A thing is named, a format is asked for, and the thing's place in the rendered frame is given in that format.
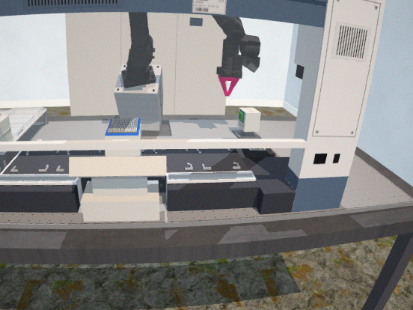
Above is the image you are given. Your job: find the dark grey rectangular plate with label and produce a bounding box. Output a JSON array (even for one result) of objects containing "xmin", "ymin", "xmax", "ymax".
[{"xmin": 242, "ymin": 148, "xmax": 276, "ymax": 158}]

